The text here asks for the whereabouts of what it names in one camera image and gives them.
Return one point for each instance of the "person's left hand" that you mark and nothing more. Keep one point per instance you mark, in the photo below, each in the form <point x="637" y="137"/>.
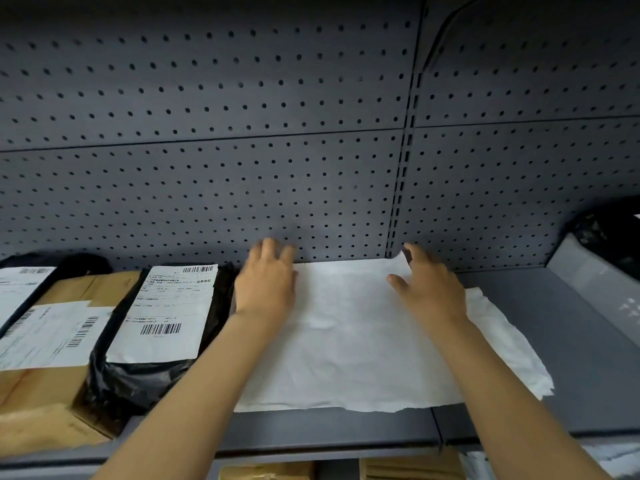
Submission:
<point x="265" y="289"/>

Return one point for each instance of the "person's right hand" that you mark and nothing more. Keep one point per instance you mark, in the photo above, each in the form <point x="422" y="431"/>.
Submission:
<point x="435" y="294"/>

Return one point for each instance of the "person's left fingers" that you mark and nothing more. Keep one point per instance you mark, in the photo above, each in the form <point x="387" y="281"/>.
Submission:
<point x="272" y="252"/>

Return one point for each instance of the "person's right thumb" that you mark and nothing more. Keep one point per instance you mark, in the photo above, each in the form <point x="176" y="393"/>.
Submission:
<point x="398" y="282"/>

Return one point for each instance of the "white paper sheet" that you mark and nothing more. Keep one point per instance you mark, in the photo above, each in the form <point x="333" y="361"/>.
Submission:
<point x="350" y="339"/>

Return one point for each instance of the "person's left forearm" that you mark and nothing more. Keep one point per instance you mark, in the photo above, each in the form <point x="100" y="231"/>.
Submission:
<point x="200" y="389"/>

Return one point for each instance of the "person's right forearm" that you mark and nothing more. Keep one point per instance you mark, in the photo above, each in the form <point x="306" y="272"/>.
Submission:
<point x="505" y="394"/>

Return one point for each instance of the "grey pegboard back panel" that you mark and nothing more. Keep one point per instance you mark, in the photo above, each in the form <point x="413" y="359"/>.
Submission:
<point x="210" y="144"/>

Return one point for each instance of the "black parcel bag, white label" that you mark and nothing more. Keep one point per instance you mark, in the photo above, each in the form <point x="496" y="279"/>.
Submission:
<point x="20" y="289"/>
<point x="160" y="314"/>

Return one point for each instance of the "slotted grey shelf upright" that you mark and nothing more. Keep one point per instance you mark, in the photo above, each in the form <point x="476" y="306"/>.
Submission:
<point x="406" y="144"/>

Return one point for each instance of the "grey metal shelf board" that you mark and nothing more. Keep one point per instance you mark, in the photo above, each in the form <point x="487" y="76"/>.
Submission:
<point x="575" y="354"/>

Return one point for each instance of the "grey parcel bag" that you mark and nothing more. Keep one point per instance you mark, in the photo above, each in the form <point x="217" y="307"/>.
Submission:
<point x="595" y="284"/>

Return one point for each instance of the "crumpled black plastic bag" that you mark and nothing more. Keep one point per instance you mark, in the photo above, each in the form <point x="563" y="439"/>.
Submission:
<point x="607" y="229"/>

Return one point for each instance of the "labelled brown cardboard box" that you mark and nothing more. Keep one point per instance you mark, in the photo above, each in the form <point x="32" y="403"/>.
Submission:
<point x="55" y="334"/>

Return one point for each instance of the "white plastic parcel bag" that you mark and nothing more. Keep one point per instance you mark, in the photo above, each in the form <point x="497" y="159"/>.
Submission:
<point x="620" y="462"/>

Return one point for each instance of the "plain brown cardboard box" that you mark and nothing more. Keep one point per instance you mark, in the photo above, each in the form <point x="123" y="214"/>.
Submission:
<point x="45" y="428"/>

